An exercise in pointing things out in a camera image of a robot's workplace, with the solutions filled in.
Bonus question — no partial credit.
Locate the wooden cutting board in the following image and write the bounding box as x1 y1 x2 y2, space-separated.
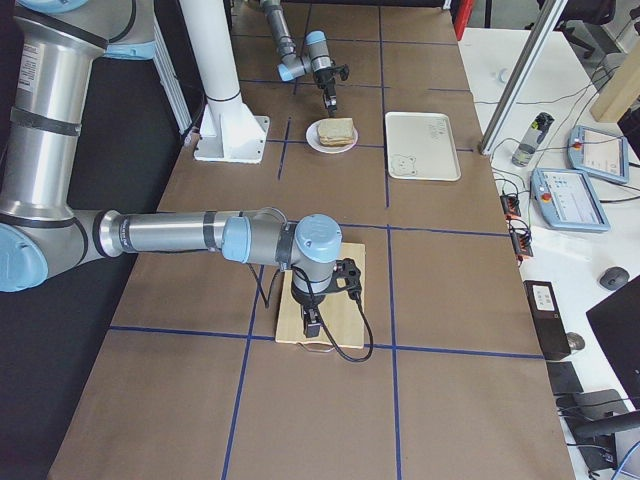
275 243 366 349

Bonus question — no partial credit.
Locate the teach pendant near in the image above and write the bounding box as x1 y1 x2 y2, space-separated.
530 168 611 233

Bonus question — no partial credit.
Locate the clear water bottle black lid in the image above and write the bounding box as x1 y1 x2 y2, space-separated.
511 112 554 167

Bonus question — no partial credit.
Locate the black box white label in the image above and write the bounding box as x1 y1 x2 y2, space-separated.
523 280 571 361

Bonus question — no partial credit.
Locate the cream bear tray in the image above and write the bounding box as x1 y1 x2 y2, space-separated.
385 112 461 182

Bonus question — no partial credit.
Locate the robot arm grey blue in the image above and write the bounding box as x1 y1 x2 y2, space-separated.
1 1 349 338
259 0 350 117

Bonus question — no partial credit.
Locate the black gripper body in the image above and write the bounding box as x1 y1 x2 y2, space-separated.
314 68 334 92
291 286 326 316

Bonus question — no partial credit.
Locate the white round plate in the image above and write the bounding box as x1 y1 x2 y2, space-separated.
306 120 359 154

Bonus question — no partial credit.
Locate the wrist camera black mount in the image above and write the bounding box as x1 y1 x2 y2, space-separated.
327 258 362 301
332 64 350 81

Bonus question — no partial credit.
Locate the orange black usb hub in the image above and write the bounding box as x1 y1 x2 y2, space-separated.
500 193 534 263

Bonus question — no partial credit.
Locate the black monitor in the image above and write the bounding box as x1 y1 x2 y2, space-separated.
587 282 639 407

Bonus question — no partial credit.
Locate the black computer mouse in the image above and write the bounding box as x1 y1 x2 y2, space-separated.
598 266 630 291

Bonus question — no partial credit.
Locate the white pillar with base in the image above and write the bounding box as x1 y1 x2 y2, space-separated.
180 0 270 164

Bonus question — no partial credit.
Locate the aluminium frame post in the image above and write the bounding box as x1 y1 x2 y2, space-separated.
479 0 568 155

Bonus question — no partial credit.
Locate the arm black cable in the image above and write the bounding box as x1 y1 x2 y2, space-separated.
244 206 375 363

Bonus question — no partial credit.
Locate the teach pendant far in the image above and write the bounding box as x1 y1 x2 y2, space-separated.
567 125 630 184

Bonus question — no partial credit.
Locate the teach pendant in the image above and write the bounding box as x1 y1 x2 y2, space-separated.
530 168 611 233
567 125 630 184

